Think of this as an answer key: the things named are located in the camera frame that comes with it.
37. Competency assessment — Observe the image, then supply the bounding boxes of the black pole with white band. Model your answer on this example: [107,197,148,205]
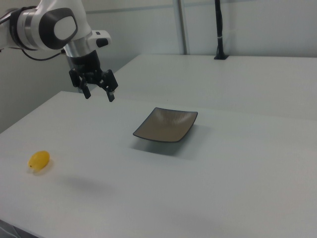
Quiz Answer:
[213,0,230,60]

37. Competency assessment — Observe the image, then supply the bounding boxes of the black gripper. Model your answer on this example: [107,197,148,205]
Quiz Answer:
[67,51,119,103]

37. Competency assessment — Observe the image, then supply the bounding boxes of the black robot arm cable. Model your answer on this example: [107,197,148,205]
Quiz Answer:
[0,47,67,61]

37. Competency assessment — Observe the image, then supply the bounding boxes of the yellow lemon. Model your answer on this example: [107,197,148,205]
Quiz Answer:
[27,150,51,172]

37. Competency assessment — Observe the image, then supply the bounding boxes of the square brown ceramic plate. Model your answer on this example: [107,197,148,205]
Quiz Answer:
[132,107,199,143]

